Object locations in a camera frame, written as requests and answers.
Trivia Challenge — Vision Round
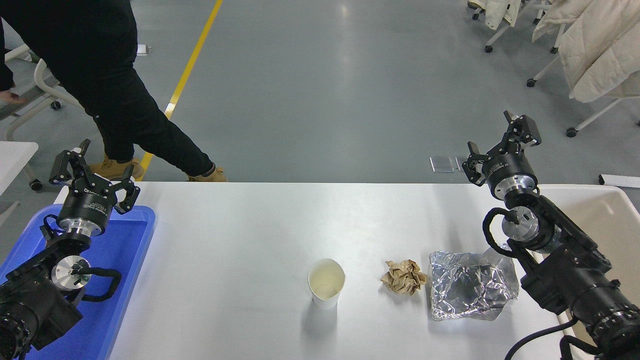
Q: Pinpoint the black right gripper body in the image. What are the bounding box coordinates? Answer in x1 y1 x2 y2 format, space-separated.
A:
481 151 536 189

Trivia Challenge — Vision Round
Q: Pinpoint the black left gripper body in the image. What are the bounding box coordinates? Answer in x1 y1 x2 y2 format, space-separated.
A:
56 178 120 229

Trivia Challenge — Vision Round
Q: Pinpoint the silver foil tray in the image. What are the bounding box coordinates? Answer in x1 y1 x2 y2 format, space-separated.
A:
429 245 520 322

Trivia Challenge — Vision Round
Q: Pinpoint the tan paper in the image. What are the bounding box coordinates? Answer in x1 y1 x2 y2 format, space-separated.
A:
380 259 428 296

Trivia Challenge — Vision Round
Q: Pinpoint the white paper cup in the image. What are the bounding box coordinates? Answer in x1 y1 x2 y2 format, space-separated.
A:
307 258 346 311

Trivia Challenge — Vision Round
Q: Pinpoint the white-legged rolling chair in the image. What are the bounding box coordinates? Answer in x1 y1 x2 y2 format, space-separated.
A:
471 0 551 54
526 52 640 138
550 22 568 54

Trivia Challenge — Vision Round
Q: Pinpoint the small white table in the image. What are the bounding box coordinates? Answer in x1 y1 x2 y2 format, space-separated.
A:
0 141 44 192

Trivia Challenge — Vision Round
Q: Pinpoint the blue plastic tray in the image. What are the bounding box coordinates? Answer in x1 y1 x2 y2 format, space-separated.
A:
0 205 156 360

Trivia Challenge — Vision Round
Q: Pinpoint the grey office chair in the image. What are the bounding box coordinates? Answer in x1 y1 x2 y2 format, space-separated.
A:
0 44 83 142

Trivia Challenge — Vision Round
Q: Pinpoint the large pale plastic bin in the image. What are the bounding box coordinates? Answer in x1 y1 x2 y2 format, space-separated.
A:
509 184 640 360

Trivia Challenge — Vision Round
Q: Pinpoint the large cream padded coat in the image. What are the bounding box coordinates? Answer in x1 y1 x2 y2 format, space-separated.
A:
557 0 640 104

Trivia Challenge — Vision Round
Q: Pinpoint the white flat bar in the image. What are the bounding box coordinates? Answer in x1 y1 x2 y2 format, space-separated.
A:
598 173 640 189

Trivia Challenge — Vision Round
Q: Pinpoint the person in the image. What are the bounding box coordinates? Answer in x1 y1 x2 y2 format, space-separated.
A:
0 0 227 182

